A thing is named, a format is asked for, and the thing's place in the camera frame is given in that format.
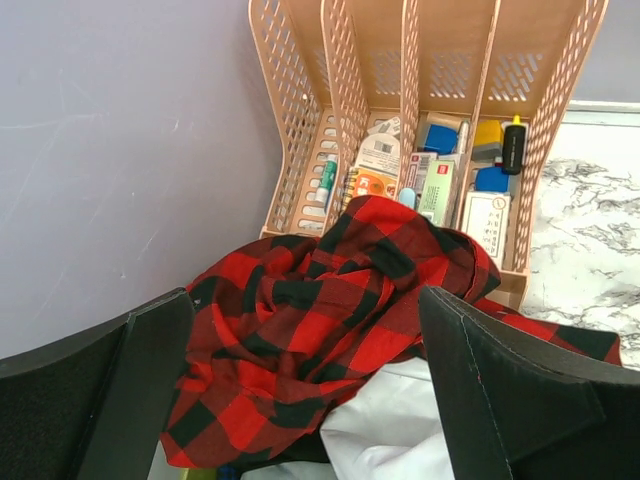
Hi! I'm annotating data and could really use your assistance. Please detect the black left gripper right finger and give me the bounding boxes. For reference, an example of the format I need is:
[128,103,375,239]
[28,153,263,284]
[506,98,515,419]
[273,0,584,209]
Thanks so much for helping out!
[419,287,639,479]

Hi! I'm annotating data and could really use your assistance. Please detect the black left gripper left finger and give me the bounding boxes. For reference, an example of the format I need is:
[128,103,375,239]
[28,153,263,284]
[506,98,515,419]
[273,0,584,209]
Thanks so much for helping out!
[1,288,195,479]

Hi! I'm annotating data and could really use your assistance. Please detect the white crumpled shirt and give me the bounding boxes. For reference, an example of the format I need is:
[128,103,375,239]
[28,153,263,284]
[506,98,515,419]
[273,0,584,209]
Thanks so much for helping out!
[149,357,456,480]

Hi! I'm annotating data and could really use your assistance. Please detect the red black plaid shirt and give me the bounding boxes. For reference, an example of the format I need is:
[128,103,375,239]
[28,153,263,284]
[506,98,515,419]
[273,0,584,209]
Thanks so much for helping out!
[160,196,621,468]

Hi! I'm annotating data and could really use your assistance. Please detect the boxes in organizer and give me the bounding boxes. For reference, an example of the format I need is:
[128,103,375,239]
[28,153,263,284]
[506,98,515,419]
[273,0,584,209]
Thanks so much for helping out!
[314,117,527,269]

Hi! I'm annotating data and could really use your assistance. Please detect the peach file organizer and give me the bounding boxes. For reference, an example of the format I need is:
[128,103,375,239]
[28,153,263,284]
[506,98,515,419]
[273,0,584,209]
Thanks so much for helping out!
[248,1,607,308]

